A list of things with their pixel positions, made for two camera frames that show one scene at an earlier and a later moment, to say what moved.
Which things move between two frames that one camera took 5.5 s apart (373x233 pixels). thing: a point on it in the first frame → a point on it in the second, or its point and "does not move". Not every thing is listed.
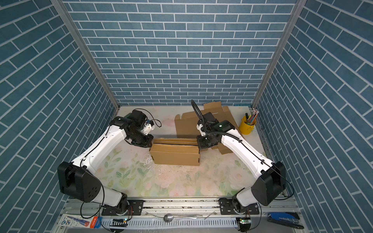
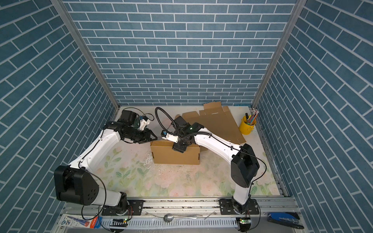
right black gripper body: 205,141 → 180,144
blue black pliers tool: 291,219 does not move
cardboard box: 186,124 does not move
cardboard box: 175,151 does not move
